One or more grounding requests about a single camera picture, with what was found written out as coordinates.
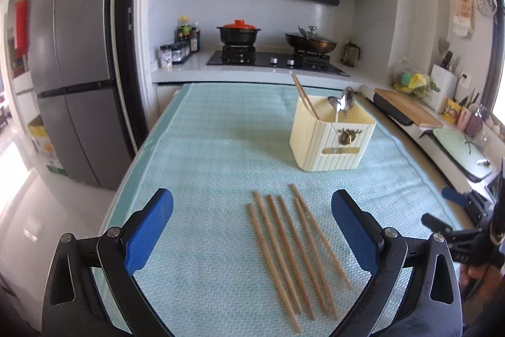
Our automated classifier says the sauce bottles group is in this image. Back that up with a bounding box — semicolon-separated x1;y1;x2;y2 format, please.
175;15;200;54

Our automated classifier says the cream utensil holder box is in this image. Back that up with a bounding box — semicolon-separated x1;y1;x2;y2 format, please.
289;96;376;172

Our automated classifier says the wire whisk rack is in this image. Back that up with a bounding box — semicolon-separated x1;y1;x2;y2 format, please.
476;0;498;16

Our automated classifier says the wooden cutting board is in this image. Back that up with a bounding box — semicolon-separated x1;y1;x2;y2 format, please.
373;88;443;128

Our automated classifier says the yellow cardboard box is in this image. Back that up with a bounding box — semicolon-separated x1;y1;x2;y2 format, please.
27;115;67;176

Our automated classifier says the spice jar rack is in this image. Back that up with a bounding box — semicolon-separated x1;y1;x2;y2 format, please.
158;41;191;69

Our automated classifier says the plastic bag with sponges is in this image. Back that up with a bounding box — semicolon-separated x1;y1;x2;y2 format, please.
392;57;440;101

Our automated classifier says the large steel spoon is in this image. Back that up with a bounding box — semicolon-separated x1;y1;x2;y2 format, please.
339;86;355;122

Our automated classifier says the purple soap bottle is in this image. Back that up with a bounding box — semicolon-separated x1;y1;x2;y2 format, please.
465;105;488;139

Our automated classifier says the hanging paper bag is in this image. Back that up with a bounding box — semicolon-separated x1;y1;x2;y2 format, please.
453;0;475;38

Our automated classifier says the person right hand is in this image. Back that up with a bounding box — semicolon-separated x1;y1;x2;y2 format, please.
460;264;504;301

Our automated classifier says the red hanging decoration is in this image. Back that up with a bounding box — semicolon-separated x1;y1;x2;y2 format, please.
14;0;29;59

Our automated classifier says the dark glass kettle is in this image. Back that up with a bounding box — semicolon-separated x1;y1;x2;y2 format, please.
341;41;361;67

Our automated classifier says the black pot red lid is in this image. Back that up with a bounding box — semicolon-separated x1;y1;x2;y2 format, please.
217;20;260;46

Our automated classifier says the grey double door refrigerator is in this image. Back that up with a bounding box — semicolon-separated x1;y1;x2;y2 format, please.
7;0;133;190

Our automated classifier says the white knife block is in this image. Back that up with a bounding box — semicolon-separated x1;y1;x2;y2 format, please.
424;65;458;114

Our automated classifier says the yellow printed cup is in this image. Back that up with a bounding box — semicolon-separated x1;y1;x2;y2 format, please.
443;98;461;125

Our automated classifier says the wok with glass lid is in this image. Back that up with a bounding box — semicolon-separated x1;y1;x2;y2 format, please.
284;26;337;55

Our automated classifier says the light blue table towel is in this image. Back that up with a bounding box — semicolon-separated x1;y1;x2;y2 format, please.
104;83;464;336

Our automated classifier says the black gas hob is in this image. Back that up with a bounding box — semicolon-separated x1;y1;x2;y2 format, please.
207;47;349;77

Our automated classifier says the small steel spoon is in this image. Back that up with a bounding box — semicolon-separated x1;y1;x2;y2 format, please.
327;96;341;122

